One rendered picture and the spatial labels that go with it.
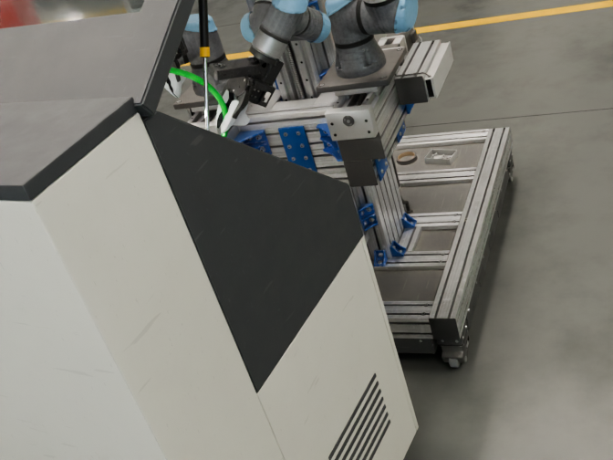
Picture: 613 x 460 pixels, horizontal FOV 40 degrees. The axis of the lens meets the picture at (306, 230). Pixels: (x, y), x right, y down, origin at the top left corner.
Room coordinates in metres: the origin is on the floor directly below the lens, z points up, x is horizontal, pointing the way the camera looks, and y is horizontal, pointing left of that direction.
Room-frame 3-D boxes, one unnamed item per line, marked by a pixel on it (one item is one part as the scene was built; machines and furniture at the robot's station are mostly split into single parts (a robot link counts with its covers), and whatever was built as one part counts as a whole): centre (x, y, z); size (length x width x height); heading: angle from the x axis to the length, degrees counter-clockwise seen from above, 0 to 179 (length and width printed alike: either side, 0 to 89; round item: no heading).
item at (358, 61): (2.34, -0.31, 1.09); 0.15 x 0.15 x 0.10
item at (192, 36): (2.58, 0.13, 1.20); 0.13 x 0.12 x 0.14; 97
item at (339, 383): (1.82, 0.31, 0.39); 0.70 x 0.58 x 0.79; 53
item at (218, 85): (2.58, 0.13, 1.09); 0.15 x 0.15 x 0.10
